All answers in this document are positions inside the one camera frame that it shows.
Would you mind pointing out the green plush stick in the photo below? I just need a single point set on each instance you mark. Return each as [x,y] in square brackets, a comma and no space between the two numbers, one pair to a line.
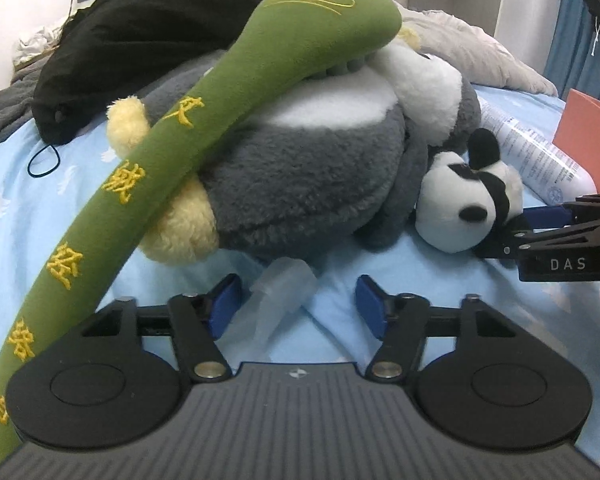
[180,160]

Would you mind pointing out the clear plastic wrapper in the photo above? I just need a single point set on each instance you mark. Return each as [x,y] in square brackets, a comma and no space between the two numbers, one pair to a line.
[280,295]

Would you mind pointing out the grey penguin plush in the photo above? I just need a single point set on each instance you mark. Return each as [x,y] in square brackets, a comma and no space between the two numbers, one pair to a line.
[305,180]

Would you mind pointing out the pink cardboard box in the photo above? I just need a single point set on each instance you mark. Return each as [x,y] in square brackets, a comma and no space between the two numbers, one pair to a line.
[590,130]

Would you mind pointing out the white crumpled cloth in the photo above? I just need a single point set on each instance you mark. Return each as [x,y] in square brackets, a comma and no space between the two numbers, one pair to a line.
[35,45]

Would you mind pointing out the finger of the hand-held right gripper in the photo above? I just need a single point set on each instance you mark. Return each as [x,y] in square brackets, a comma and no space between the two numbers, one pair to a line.
[550,217]
[545,237]

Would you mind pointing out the blue curtain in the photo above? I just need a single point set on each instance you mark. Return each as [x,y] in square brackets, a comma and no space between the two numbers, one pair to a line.
[567,35]

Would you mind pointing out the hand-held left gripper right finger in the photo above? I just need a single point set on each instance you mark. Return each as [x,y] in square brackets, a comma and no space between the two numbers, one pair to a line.
[370,305]

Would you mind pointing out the blue star-print bed sheet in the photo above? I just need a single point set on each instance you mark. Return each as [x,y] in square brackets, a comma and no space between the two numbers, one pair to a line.
[10,195]

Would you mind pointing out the grey duvet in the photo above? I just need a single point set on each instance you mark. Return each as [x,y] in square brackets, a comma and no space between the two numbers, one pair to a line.
[480,45]

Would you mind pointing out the small panda plush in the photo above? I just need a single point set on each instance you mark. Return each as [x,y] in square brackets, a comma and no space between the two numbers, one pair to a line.
[450,200]

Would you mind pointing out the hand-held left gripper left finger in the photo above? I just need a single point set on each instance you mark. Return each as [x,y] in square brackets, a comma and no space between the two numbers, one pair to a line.
[225,305]

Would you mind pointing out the black clothing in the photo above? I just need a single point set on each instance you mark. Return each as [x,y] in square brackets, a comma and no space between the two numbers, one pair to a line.
[145,35]

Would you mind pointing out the dark grey blanket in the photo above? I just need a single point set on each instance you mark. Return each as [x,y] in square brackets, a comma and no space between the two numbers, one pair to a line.
[5,110]

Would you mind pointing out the white spray bottle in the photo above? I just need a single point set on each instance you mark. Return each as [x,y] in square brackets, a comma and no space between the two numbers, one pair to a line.
[535,160]

